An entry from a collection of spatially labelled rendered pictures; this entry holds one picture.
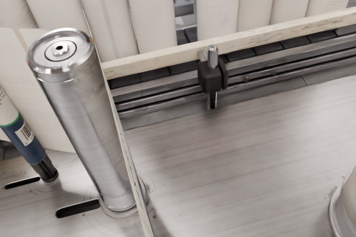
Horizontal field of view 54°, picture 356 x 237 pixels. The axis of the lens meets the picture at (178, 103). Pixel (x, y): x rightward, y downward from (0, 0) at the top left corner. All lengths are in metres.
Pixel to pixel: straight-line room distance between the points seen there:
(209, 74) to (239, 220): 0.15
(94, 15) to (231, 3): 0.15
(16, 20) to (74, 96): 0.21
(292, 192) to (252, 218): 0.05
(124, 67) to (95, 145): 0.19
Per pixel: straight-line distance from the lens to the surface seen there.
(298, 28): 0.47
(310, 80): 0.52
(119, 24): 0.41
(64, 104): 0.21
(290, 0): 0.47
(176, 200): 0.34
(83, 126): 0.22
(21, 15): 0.40
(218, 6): 0.41
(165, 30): 0.41
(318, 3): 0.50
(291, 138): 0.38
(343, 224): 0.33
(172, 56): 0.42
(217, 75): 0.38
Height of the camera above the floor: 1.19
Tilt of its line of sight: 50 degrees down
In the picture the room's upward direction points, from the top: 6 degrees counter-clockwise
